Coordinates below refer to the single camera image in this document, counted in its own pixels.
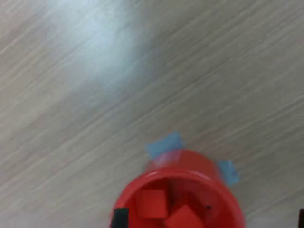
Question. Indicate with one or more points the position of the blue tape strip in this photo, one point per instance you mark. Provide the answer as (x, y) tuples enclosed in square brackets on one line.
[(229, 172), (166, 143)]

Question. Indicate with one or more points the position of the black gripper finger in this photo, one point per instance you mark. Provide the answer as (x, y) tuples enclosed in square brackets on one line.
[(121, 218), (301, 219)]

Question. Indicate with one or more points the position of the red cube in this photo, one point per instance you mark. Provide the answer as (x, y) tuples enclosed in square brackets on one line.
[(152, 204), (184, 218)]

